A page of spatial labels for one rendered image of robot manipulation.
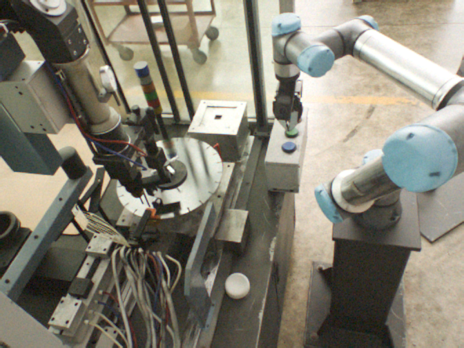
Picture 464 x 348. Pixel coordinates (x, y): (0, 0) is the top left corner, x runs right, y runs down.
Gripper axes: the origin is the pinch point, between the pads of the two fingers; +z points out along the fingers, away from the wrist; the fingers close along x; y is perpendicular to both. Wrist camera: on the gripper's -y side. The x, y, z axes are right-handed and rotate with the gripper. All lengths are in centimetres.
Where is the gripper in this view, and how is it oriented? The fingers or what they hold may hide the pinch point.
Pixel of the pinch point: (288, 129)
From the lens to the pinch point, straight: 126.5
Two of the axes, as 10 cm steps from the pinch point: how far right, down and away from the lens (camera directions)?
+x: -9.6, -0.9, 2.7
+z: 1.4, 6.7, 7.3
